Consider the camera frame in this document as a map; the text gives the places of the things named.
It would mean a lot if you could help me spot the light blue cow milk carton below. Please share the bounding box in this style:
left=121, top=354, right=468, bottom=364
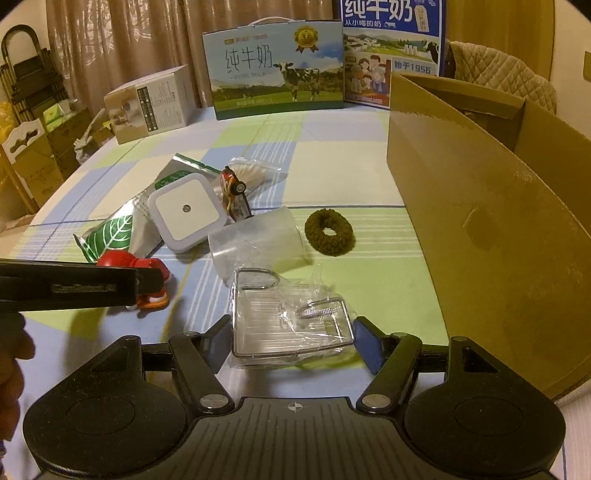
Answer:
left=202, top=18, right=346, bottom=121

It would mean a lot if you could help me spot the green leaf foil packet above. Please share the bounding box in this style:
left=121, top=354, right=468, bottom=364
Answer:
left=73, top=154, right=222, bottom=265

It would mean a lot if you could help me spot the person's left hand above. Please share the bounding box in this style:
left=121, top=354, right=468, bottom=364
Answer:
left=0, top=310, right=37, bottom=444

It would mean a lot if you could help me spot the plain brown cardboard carton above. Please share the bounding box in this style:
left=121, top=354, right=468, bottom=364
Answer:
left=44, top=104, right=93, bottom=174

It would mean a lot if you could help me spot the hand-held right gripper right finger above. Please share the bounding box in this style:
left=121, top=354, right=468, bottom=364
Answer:
left=352, top=318, right=502, bottom=411

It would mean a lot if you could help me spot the clear bag of cotton swabs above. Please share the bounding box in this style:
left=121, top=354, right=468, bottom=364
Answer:
left=228, top=157, right=284, bottom=204

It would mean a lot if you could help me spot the white square night light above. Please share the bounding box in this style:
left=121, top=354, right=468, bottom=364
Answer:
left=147, top=176, right=228, bottom=252

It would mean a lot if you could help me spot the beige pleated curtain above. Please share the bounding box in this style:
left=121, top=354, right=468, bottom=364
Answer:
left=46, top=0, right=335, bottom=109

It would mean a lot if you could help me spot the dark blue illustrated milk carton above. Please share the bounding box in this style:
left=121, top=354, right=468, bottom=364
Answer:
left=337, top=0, right=448, bottom=112

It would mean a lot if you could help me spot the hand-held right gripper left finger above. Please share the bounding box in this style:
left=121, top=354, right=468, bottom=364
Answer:
left=88, top=315, right=236, bottom=414

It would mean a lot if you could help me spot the brown box with white trim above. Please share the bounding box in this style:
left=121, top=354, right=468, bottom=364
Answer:
left=0, top=117, right=63, bottom=215

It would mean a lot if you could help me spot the wooden door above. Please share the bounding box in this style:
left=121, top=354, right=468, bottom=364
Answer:
left=447, top=0, right=555, bottom=79

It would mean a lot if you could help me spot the checkered pastel tablecloth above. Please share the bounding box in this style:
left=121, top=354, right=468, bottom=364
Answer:
left=0, top=108, right=591, bottom=480

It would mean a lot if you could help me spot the black metal rack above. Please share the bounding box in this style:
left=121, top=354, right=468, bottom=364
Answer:
left=0, top=25, right=70, bottom=125

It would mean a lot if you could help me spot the beige quilted chair cover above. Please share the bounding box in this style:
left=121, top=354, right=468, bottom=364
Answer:
left=445, top=39, right=558, bottom=116

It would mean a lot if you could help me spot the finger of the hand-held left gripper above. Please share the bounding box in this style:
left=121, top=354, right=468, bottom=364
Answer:
left=0, top=260, right=162, bottom=313

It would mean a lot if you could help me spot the small cartoon toy figure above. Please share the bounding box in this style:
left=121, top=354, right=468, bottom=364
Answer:
left=95, top=250, right=177, bottom=311

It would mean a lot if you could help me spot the brown hair scrunchie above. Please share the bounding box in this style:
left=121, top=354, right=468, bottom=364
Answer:
left=304, top=209, right=356, bottom=257

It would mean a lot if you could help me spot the clear plastic wrapper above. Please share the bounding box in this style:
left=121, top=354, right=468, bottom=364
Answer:
left=228, top=265, right=358, bottom=370

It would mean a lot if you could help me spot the brown cardboard box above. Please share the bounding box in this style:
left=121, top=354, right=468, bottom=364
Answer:
left=385, top=71, right=591, bottom=402

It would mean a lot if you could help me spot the small red toy car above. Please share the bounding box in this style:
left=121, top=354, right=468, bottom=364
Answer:
left=221, top=166, right=254, bottom=220

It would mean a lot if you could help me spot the clear plastic cup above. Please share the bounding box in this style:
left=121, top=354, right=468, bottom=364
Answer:
left=208, top=206, right=315, bottom=287

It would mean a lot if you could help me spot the white and beige product box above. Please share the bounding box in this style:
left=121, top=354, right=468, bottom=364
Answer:
left=102, top=64, right=191, bottom=146

